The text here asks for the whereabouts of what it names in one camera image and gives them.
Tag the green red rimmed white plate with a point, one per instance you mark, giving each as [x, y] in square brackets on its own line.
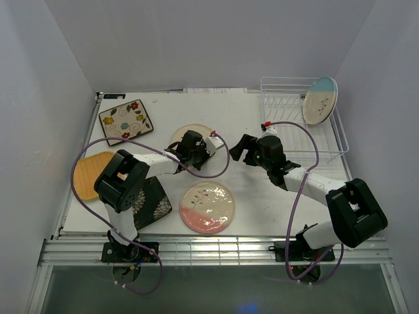
[327, 119]

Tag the white wire dish rack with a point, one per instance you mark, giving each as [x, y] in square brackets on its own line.
[281, 100]

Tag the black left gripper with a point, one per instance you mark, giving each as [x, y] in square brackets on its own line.
[202, 146]

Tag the aluminium table frame rail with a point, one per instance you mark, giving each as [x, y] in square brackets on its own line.
[196, 251]

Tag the yellow woven square mat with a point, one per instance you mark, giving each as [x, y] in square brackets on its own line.
[86, 173]

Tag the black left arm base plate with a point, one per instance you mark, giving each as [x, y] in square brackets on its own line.
[117, 253]

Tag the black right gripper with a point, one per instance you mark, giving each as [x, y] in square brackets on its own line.
[248, 142]

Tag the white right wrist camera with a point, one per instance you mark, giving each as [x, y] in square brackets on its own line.
[268, 130]

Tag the papers at table back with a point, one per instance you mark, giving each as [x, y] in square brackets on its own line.
[215, 90]

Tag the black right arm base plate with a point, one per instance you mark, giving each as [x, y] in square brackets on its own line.
[300, 259]

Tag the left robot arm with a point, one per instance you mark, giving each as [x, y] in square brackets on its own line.
[120, 183]

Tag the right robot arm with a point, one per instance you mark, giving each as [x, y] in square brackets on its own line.
[355, 214]

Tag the black floral square plate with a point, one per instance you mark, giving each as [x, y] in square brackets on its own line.
[151, 205]

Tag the square floral cream plate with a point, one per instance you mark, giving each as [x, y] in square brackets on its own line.
[127, 121]

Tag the cream and yellow round plate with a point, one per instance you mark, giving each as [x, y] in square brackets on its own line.
[203, 130]

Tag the cream and pink round plate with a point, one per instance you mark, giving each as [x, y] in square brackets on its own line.
[207, 207]

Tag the cream and blue round plate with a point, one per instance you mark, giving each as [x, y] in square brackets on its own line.
[320, 101]

